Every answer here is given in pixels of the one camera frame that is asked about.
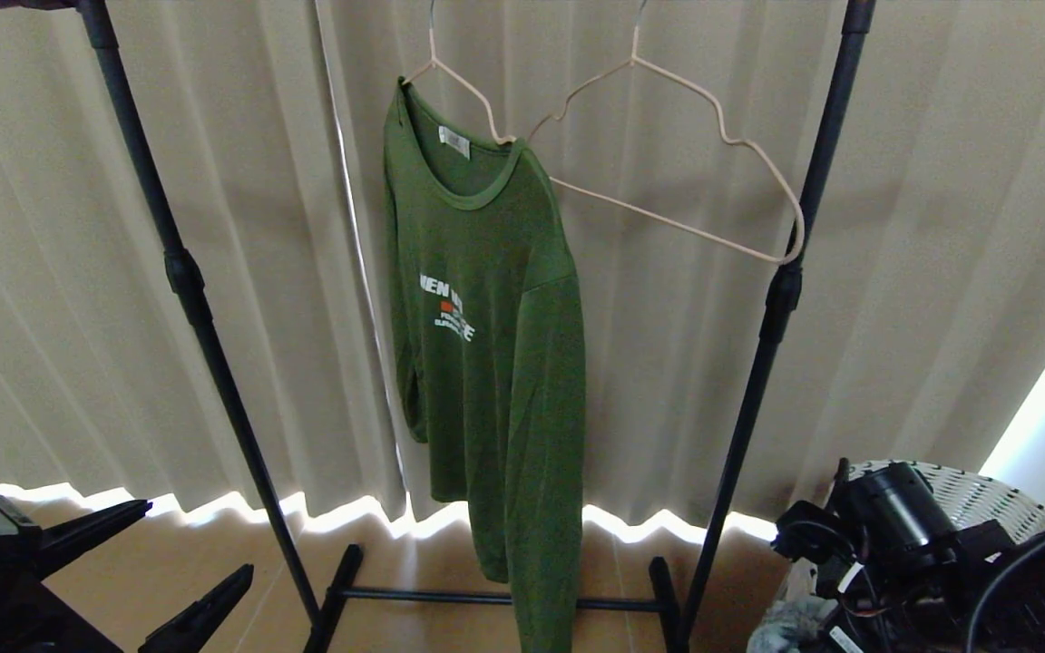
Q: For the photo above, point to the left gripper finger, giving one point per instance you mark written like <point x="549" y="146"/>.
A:
<point x="200" y="612"/>
<point x="96" y="537"/>

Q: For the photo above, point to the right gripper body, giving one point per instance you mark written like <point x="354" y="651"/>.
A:
<point x="903" y="608"/>

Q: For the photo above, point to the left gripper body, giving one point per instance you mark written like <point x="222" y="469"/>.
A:
<point x="24" y="630"/>

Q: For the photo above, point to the green long-sleeved shirt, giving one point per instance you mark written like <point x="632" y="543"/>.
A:
<point x="495" y="408"/>

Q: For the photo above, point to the pink clothes hanger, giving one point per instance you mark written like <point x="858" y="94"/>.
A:
<point x="668" y="223"/>
<point x="468" y="91"/>

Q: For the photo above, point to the white laundry basket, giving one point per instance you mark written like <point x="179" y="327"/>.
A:
<point x="994" y="499"/>

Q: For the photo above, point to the black clothes rack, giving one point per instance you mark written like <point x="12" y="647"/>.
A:
<point x="187" y="281"/>

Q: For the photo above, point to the beige curtain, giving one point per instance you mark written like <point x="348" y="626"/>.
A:
<point x="78" y="272"/>

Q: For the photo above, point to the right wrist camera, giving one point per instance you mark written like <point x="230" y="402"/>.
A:
<point x="808" y="535"/>

